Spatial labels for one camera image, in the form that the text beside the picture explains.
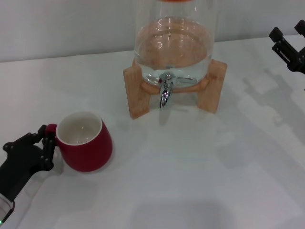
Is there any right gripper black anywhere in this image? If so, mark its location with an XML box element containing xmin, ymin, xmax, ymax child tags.
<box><xmin>268</xmin><ymin>20</ymin><xmax>305</xmax><ymax>74</ymax></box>

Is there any red cup white inside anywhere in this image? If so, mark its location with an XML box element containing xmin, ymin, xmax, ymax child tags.
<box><xmin>45</xmin><ymin>111</ymin><xmax>113</xmax><ymax>173</ymax></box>

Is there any chrome faucet tap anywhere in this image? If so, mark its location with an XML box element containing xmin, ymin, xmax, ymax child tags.
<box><xmin>158</xmin><ymin>73</ymin><xmax>198</xmax><ymax>109</ymax></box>

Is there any wooden dispenser stand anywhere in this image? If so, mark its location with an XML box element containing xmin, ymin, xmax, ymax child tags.
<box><xmin>123</xmin><ymin>59</ymin><xmax>227</xmax><ymax>120</ymax></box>

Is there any glass water dispenser jar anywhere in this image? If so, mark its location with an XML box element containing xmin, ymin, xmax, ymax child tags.
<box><xmin>132</xmin><ymin>0</ymin><xmax>219</xmax><ymax>86</ymax></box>

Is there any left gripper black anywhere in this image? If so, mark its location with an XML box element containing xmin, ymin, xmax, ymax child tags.
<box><xmin>0</xmin><ymin>125</ymin><xmax>57</xmax><ymax>203</ymax></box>

